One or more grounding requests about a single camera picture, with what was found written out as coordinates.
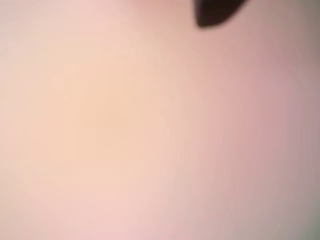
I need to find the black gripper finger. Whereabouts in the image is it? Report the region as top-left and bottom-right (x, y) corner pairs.
(194, 0), (248, 28)

